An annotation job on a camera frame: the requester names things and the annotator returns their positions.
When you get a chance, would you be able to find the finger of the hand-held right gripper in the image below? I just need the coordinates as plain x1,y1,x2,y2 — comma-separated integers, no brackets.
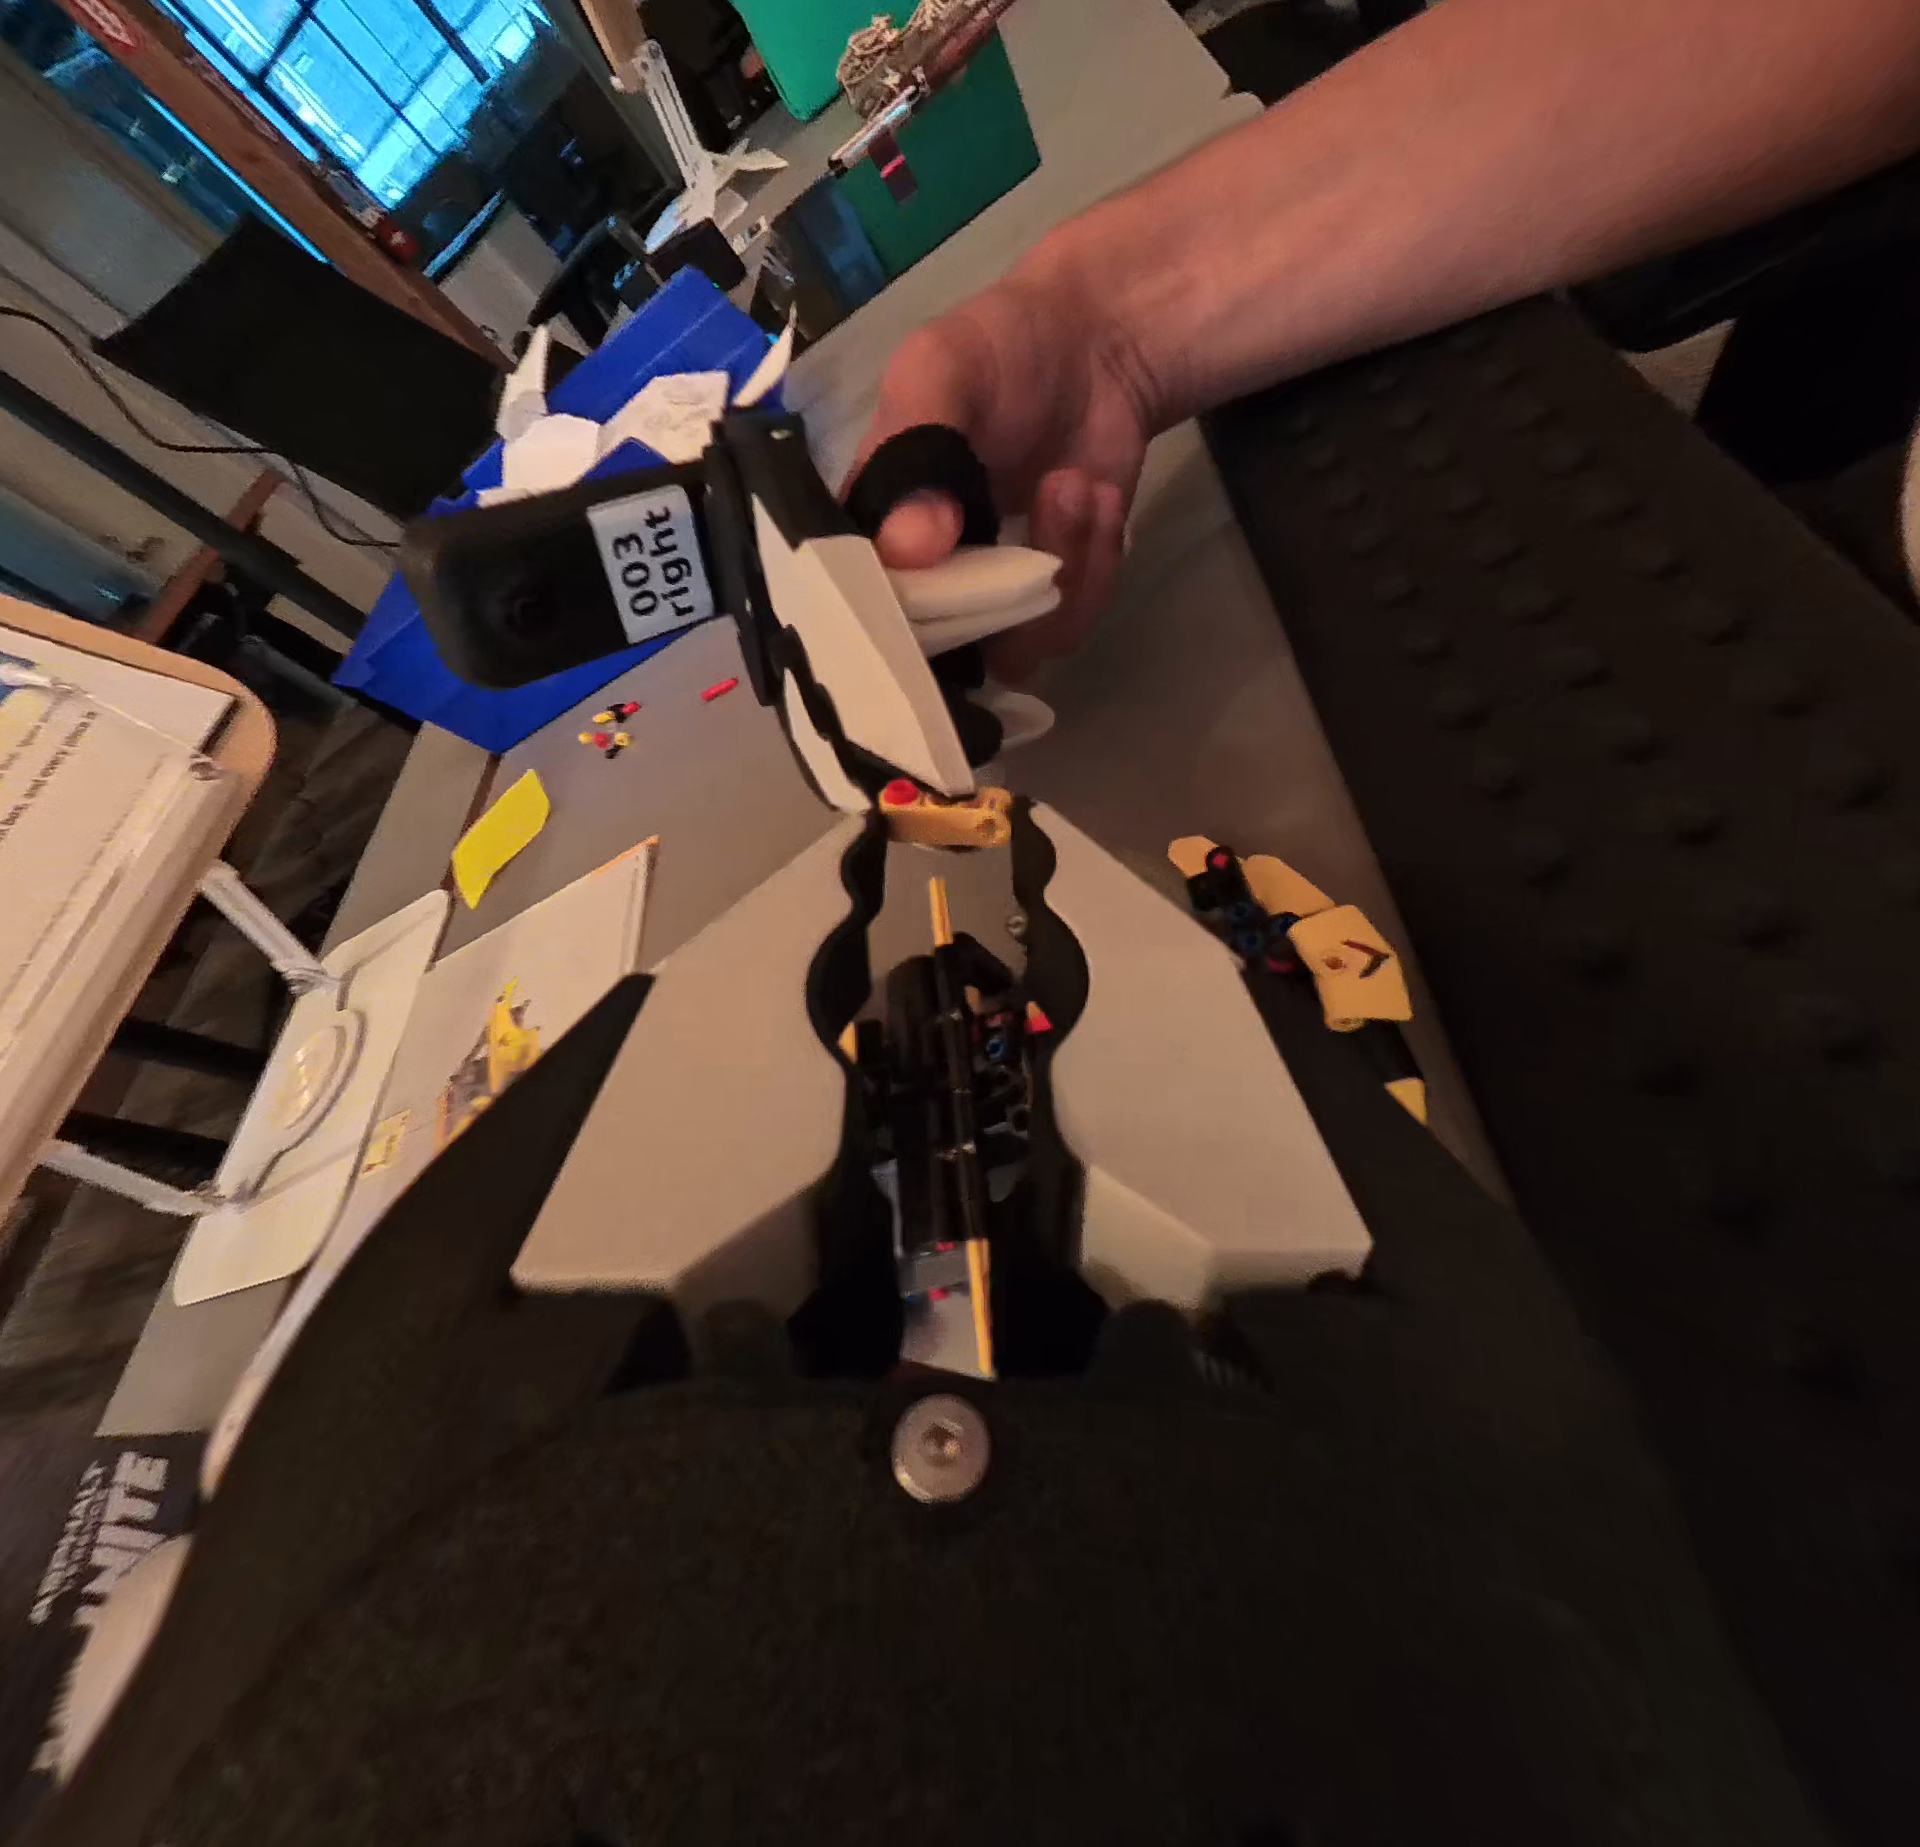
750,504,979,801
779,677,874,816

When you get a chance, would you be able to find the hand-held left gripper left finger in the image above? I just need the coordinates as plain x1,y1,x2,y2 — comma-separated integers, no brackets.
510,810,902,1330

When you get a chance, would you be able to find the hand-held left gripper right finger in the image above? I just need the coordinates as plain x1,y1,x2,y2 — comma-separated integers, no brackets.
1012,800,1376,1315

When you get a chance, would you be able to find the small yellow connector red pin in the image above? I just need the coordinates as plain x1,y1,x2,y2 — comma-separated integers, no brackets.
877,780,1015,848

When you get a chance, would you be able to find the yellow toy brick car model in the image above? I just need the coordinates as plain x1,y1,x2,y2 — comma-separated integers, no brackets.
832,827,1427,1382

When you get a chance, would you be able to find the person's right forearm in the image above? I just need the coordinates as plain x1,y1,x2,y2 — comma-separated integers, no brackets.
1110,0,1920,446

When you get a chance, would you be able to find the grey desk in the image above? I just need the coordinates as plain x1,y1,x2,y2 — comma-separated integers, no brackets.
97,0,1508,1435

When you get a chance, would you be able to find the white desk stand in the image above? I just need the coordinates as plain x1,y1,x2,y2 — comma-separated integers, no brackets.
617,38,792,250

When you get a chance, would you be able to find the person's right hand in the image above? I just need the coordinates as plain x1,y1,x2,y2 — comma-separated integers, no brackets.
847,248,1187,680

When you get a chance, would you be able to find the blue plastic bin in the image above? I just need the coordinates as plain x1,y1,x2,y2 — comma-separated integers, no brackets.
331,271,797,757

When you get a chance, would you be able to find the crumpled white paper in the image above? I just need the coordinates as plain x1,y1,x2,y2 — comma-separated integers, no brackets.
472,309,797,505

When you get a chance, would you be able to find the open instruction booklet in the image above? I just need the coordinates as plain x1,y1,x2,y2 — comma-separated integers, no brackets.
359,833,662,1174

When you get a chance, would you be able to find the yellow paper sheet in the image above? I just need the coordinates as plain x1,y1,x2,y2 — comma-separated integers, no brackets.
450,768,555,909

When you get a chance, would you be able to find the black monitor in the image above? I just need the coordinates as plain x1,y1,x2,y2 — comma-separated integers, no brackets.
97,218,504,517

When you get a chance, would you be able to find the white sign stand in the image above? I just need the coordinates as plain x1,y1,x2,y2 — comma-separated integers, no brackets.
0,594,452,1310

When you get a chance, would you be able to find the green box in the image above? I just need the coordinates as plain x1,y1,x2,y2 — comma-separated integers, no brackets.
681,0,1043,277

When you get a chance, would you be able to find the black toy set box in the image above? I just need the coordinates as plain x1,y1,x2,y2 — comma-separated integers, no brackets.
0,1433,212,1805

